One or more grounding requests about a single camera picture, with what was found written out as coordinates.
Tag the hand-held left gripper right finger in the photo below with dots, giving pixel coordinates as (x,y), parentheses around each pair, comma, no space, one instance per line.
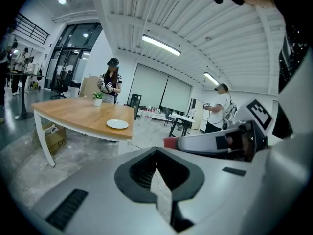
(215,185)

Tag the black office chair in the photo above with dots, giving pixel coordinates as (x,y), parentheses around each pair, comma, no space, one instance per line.
(63,86)

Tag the flat cardboard sheets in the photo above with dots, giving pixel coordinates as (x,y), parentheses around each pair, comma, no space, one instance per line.
(89,87)

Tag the open cardboard box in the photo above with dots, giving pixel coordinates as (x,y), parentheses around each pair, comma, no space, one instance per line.
(57,139)

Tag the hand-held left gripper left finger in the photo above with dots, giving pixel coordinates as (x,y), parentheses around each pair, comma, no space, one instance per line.
(97,192)

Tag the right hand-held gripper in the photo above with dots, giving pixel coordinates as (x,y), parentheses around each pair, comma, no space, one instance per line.
(259,128)

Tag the round ceiling lamp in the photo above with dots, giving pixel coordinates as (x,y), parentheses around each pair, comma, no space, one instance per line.
(61,0)

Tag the white roller blind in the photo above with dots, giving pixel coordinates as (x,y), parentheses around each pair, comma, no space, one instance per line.
(148,86)
(177,95)

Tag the green plant in white pot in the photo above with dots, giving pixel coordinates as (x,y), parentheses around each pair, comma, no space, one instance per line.
(98,101)

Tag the white table black legs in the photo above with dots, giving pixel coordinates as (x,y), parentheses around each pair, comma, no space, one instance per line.
(183,118)

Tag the short ceiling light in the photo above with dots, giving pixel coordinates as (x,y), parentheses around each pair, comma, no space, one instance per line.
(211,78)

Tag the long ceiling light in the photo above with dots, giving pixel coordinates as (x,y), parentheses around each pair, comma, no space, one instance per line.
(161,44)

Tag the black framed glass doors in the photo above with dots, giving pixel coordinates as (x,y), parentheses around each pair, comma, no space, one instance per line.
(73,53)

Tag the red object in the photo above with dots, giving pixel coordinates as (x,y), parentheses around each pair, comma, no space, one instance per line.
(170,143)

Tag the white plate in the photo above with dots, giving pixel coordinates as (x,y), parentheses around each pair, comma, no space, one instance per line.
(117,124)

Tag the black balcony railing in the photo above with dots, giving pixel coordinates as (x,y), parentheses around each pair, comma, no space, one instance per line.
(31,29)

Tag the black side chair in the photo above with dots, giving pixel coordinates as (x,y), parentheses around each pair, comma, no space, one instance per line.
(169,115)

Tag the round black pedestal table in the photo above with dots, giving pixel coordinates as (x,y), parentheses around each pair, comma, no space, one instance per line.
(23,94)

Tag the black computer case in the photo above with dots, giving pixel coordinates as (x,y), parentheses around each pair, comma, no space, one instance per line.
(135,101)

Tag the person's black speckled top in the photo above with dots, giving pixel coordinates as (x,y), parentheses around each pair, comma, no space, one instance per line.
(293,48)

